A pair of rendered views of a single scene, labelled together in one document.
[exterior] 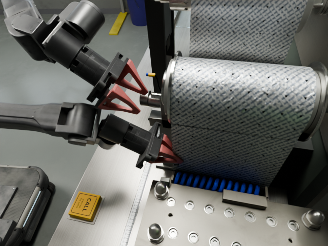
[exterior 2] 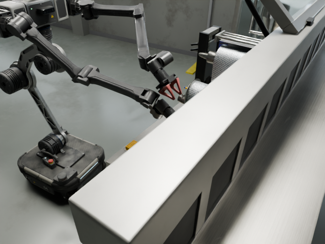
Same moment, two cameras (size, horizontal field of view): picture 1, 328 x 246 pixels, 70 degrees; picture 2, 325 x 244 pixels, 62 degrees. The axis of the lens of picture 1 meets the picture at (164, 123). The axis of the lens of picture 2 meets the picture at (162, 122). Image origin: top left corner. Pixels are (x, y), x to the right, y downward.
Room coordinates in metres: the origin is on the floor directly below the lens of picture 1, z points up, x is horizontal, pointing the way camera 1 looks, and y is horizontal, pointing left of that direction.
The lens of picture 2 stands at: (-0.71, -0.24, 1.88)
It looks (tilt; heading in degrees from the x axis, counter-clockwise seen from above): 36 degrees down; 19
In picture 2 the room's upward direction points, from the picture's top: 1 degrees clockwise
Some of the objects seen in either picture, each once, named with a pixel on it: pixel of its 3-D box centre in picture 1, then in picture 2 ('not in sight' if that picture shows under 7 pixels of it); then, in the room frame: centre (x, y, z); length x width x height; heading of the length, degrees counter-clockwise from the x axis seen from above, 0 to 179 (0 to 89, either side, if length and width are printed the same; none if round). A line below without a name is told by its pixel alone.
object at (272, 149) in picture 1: (224, 157); not in sight; (0.28, -0.13, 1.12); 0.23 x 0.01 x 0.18; 74
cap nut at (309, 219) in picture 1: (315, 217); not in sight; (0.16, -0.30, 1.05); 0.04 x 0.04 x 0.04
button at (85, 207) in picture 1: (85, 205); (134, 146); (0.28, 0.24, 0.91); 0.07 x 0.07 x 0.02; 74
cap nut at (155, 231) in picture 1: (154, 231); not in sight; (0.16, 0.03, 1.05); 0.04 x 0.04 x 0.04
